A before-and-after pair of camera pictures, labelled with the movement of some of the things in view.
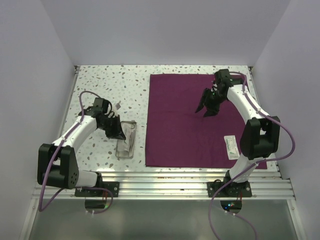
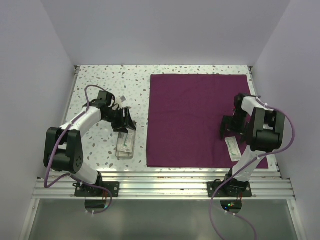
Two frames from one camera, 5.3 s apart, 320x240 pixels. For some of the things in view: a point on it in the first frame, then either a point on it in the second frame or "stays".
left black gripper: [117, 132] -> [126, 120]
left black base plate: [113, 186] stays
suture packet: [232, 147] stays
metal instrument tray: [125, 148] stays
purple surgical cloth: [177, 136] stays
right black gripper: [212, 110] -> [242, 130]
